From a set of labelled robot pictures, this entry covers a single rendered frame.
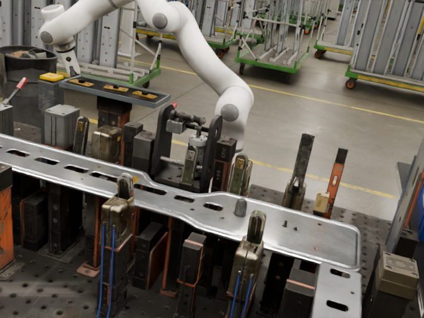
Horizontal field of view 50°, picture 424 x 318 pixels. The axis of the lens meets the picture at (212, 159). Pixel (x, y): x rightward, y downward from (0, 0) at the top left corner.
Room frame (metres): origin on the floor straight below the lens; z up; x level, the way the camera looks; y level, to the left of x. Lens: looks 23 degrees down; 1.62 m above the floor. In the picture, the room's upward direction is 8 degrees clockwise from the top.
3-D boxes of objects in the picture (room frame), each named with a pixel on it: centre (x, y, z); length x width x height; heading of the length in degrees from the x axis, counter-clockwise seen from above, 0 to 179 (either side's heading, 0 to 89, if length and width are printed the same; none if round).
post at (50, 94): (1.63, 0.63, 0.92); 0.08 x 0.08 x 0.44; 76
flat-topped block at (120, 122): (1.57, 0.37, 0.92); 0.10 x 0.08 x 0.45; 76
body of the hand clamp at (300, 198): (1.23, -0.26, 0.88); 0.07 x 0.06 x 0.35; 166
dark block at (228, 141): (1.34, -0.04, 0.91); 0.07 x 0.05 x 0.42; 166
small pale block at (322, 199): (1.17, -0.33, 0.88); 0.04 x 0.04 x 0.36; 76
